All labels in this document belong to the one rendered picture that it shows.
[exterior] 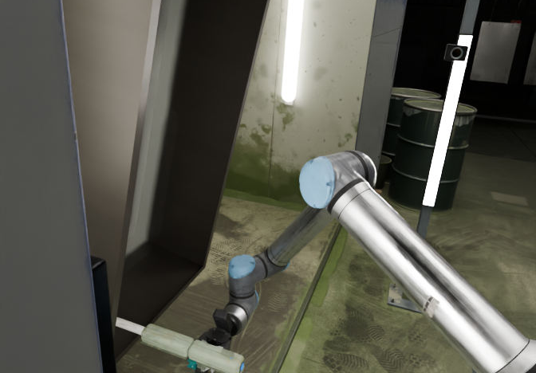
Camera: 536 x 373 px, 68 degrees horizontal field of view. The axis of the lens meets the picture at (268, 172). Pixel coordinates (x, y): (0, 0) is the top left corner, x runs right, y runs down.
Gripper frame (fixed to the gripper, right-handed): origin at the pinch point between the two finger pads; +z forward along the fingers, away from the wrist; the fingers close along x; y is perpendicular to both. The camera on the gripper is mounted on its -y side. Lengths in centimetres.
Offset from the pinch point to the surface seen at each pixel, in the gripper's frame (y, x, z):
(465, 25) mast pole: -103, -56, -123
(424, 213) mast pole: -12, -62, -126
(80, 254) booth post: -77, -22, 65
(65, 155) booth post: -82, -21, 65
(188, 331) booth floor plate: 47, 33, -57
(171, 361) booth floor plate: 48, 31, -38
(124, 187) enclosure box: -53, 17, 12
